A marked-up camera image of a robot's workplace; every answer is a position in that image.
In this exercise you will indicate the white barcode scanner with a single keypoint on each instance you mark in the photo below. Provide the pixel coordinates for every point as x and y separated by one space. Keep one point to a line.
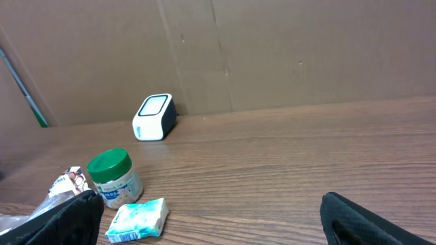
155 118

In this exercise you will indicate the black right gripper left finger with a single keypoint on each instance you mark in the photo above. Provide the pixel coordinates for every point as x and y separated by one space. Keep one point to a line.
75 221

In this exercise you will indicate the green lidded jar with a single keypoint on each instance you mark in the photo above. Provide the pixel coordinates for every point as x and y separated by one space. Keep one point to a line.
115 177

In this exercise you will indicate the teal tissue pack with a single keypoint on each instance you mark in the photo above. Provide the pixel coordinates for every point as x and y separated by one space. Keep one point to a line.
136 221

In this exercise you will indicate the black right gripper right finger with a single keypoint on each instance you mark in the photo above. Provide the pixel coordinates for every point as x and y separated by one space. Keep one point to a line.
346 223

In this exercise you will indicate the brown white snack bag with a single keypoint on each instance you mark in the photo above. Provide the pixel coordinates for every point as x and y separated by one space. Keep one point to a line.
69 184

